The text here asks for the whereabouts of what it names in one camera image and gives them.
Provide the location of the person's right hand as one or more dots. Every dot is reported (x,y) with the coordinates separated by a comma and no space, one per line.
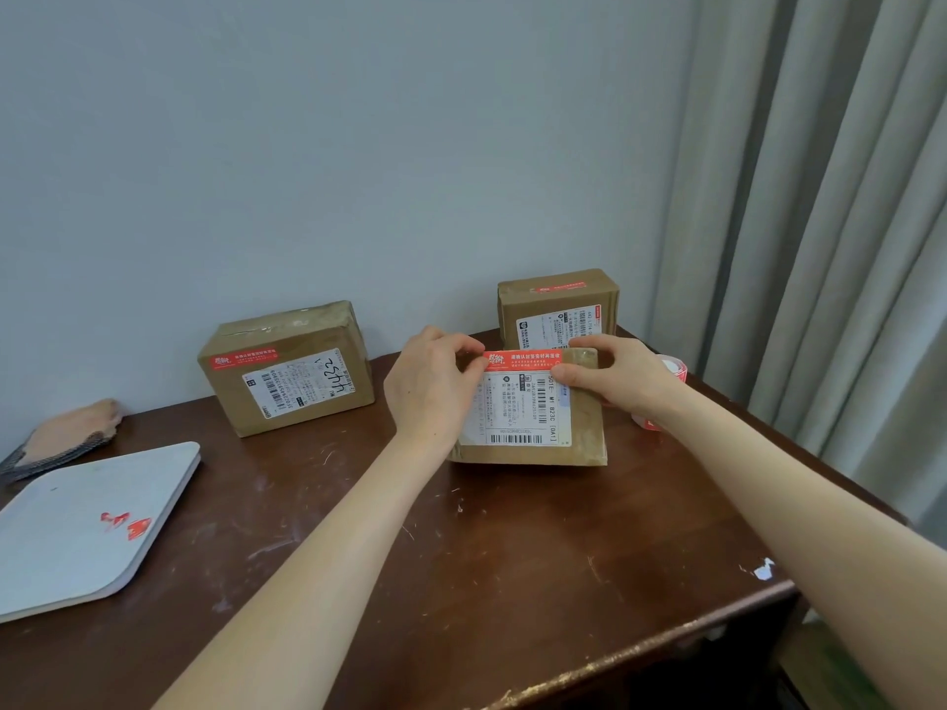
(629,384)

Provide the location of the person's left hand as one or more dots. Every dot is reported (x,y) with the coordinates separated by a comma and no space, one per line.
(425,391)

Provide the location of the person's left thumb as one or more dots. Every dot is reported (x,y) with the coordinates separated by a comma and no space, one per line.
(473,375)

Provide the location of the person's right thumb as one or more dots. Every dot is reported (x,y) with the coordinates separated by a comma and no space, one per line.
(573,377)

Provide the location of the red sealing sticker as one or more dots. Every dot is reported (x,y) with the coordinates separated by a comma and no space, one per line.
(521,360)

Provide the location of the brown cardboard parcel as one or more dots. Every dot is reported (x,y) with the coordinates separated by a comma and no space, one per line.
(584,428)

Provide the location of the person's right forearm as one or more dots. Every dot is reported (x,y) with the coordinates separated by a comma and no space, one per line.
(814,532)

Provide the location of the person's left forearm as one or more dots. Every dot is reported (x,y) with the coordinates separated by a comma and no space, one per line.
(318,576)

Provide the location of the brown parcel with red sticker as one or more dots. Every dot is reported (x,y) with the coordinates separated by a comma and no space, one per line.
(551,306)

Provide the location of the white tape roll red print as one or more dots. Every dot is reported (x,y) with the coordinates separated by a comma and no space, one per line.
(675,367)

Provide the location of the brown parcel with handwritten label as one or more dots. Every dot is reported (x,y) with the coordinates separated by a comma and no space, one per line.
(296,362)

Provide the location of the grey curtain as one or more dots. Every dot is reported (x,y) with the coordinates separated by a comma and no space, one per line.
(828,214)

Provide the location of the red sticker scrap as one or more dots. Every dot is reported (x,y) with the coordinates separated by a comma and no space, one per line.
(114,519)
(138,529)

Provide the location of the white rounded tray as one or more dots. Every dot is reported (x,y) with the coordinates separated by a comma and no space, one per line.
(66,524)

